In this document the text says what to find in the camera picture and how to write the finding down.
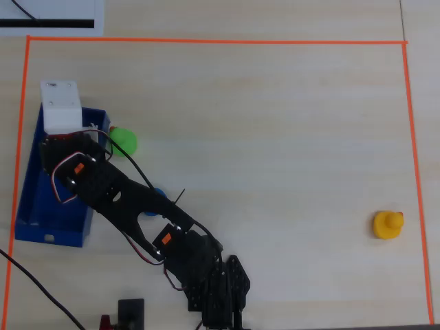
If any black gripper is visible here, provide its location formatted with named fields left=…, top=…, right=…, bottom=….
left=38, top=131, right=105, bottom=172

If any green rubber duck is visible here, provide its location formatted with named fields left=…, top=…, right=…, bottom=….
left=108, top=125, right=140, bottom=158

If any blue plastic box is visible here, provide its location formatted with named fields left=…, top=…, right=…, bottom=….
left=14, top=102, right=112, bottom=249

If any blue rubber duck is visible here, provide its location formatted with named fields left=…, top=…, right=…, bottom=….
left=143, top=187, right=168, bottom=218

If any yellow rubber duck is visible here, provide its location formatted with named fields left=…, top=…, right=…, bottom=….
left=373, top=210, right=406, bottom=241

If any white paper sheet with black bar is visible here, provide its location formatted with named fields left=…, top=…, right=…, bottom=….
left=0, top=0, right=105, bottom=36

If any black table clamp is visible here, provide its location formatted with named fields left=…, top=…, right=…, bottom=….
left=118, top=298, right=146, bottom=330

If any long orange tape strip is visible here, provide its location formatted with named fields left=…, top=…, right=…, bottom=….
left=26, top=35, right=409, bottom=46

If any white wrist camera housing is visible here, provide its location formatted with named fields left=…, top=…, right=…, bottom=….
left=39, top=79, right=84, bottom=135

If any red white black servo wire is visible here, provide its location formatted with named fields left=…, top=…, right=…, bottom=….
left=122, top=232, right=188, bottom=293
left=47, top=129, right=114, bottom=206

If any thin black cable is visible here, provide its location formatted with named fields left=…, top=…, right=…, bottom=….
left=11, top=0, right=43, bottom=27

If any thick black cable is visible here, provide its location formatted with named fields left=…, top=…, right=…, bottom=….
left=0, top=247, right=87, bottom=330

